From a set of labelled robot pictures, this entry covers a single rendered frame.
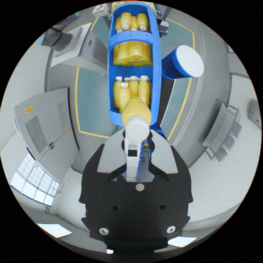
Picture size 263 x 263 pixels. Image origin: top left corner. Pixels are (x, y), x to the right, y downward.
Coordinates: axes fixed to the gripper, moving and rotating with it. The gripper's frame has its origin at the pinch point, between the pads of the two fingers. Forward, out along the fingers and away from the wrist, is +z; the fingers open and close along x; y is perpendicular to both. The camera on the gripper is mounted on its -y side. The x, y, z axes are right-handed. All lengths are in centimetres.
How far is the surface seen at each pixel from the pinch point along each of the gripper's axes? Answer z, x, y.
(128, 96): 29.4, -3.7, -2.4
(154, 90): 22.5, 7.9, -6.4
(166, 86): 128, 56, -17
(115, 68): 39.8, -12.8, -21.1
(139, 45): 25.4, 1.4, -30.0
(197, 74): 39, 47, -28
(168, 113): 143, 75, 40
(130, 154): 36, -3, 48
